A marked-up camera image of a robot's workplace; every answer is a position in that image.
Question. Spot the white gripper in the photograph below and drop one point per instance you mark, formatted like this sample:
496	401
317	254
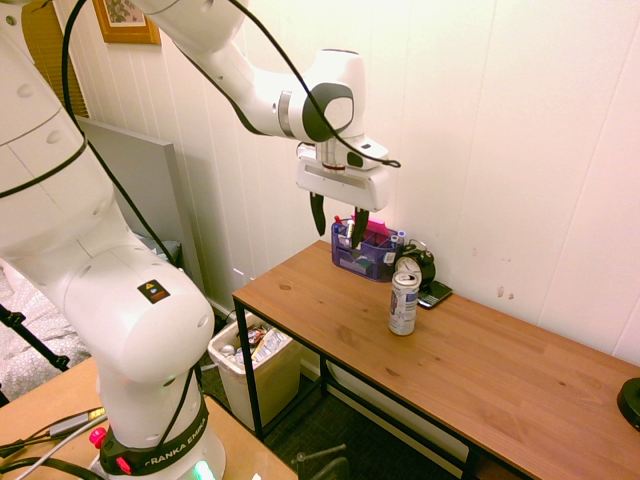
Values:
345	184

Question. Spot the white printed drink can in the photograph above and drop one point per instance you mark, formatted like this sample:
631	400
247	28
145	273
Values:
404	303

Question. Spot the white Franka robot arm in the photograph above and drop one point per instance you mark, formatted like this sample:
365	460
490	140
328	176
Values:
75	210

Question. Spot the white plastic trash bin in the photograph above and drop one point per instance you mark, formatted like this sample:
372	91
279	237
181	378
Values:
260	367

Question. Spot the pink sticky note pad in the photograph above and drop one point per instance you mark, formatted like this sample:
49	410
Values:
376	229

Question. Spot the blue translucent desk organizer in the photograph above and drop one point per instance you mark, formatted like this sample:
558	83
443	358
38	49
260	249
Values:
361	254

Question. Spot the black twin-bell alarm clock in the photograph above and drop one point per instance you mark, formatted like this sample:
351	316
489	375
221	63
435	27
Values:
418	265

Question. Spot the black smartphone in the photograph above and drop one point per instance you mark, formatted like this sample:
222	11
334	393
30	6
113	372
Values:
434	294

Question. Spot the grey headboard panel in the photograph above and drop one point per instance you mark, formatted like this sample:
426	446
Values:
145	192

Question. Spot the wood framed picture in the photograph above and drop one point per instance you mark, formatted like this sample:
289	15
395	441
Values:
125	22

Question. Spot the white patterned bed cover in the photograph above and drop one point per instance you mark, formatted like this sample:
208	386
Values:
30	325

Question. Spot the black tripod stand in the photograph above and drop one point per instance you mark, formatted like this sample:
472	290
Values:
30	337

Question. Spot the black round lamp base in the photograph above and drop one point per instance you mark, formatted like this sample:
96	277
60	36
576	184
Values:
629	404

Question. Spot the wooden robot mounting board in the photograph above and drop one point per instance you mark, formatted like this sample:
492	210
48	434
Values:
45	405

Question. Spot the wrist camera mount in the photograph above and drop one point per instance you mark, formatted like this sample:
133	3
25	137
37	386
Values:
362	152

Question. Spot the wooden table with black frame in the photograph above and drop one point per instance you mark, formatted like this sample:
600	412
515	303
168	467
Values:
450	360

